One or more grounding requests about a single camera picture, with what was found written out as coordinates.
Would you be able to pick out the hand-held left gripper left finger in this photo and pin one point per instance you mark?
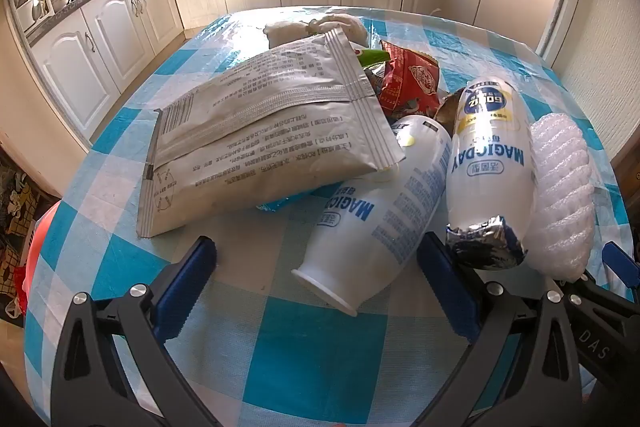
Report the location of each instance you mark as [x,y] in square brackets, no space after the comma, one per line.
[185,287]

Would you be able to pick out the small green wrapper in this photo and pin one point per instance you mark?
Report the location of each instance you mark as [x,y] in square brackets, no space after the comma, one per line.
[372,56]

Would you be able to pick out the white bottle with foil cap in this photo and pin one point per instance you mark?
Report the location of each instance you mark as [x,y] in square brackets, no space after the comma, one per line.
[487,177]

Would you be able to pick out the blue packet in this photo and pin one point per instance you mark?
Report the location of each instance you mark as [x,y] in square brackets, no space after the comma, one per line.
[272,206]

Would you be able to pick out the patterned floor mat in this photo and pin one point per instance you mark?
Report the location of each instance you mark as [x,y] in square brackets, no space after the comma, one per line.
[15,207]

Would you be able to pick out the red snack wrapper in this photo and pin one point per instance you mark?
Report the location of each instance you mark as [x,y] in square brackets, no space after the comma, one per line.
[410,77]

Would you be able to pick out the large grey printed bag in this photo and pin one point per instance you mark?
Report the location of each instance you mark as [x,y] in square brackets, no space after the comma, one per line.
[250,132]

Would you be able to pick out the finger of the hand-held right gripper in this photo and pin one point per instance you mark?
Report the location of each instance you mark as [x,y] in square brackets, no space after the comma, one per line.
[613,258]

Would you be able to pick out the blue checkered tablecloth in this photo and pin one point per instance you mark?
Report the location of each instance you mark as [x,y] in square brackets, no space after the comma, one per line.
[310,357]

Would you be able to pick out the white plastic bottle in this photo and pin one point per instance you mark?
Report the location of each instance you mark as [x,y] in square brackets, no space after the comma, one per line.
[380,217]

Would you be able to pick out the brown oval scrap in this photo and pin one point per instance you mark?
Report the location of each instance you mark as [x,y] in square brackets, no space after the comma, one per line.
[447,109]

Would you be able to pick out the orange plastic chair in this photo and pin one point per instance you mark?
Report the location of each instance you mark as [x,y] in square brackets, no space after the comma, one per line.
[36,242]

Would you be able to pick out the crumpled white plastic bag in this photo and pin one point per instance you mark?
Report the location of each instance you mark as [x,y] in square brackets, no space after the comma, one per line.
[295,31]

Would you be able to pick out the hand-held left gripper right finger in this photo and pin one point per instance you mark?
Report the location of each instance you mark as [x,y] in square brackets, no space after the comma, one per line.
[450,287]

